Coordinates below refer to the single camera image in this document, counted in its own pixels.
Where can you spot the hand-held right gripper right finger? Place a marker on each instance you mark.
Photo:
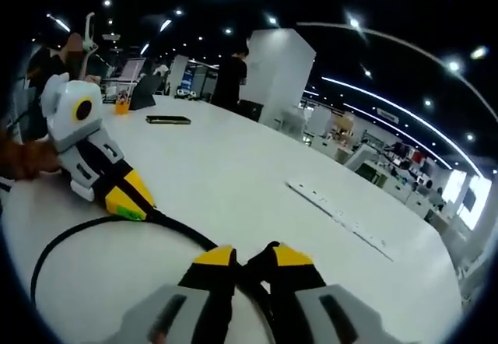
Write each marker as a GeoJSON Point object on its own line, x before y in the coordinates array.
{"type": "Point", "coordinates": [330, 313]}

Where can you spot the light standing screen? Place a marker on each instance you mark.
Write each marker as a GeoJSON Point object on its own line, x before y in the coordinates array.
{"type": "Point", "coordinates": [132, 69]}

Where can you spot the orange pen cup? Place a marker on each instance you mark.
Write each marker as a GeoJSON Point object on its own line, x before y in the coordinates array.
{"type": "Point", "coordinates": [122, 106]}

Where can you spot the white desk power strip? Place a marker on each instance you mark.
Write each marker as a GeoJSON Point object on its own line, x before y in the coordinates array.
{"type": "Point", "coordinates": [334, 213]}

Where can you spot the white monitor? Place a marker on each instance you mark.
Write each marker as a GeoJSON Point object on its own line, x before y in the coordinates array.
{"type": "Point", "coordinates": [362, 157]}

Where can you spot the grey laptop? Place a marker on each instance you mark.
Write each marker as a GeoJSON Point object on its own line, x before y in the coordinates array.
{"type": "Point", "coordinates": [142, 95]}

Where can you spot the black wall television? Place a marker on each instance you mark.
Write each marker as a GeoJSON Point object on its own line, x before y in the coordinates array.
{"type": "Point", "coordinates": [468, 200]}

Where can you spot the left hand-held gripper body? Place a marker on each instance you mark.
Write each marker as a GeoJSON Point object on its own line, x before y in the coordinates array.
{"type": "Point", "coordinates": [70, 126]}

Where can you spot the black box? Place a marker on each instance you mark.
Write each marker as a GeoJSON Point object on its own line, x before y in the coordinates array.
{"type": "Point", "coordinates": [251, 110]}

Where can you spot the small white yellow toy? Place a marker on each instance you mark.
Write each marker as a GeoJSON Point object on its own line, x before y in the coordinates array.
{"type": "Point", "coordinates": [193, 95]}
{"type": "Point", "coordinates": [181, 92]}

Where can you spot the person's black shirt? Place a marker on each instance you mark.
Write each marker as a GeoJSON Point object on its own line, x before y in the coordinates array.
{"type": "Point", "coordinates": [39, 75]}

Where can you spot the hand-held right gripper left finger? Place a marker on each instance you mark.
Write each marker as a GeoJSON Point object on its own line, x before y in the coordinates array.
{"type": "Point", "coordinates": [171, 309]}

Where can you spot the white appliance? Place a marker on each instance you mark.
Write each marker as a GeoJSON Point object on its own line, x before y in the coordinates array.
{"type": "Point", "coordinates": [319, 120]}

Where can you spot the white square pillar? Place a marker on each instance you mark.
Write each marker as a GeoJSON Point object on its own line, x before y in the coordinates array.
{"type": "Point", "coordinates": [280, 75]}

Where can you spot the black smartphone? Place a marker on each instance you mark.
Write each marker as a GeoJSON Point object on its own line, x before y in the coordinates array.
{"type": "Point", "coordinates": [168, 120]}

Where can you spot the thin ceiling light strips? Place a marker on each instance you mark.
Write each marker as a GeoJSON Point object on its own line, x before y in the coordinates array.
{"type": "Point", "coordinates": [389, 104]}

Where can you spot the curved white ceiling trim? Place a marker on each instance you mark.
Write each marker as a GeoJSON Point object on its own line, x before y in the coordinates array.
{"type": "Point", "coordinates": [408, 69]}

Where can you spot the person's left hand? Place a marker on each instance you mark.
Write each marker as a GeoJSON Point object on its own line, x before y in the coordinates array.
{"type": "Point", "coordinates": [27, 161]}

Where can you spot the row of white office desks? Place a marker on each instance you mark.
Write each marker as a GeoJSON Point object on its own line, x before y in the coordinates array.
{"type": "Point", "coordinates": [408, 180]}

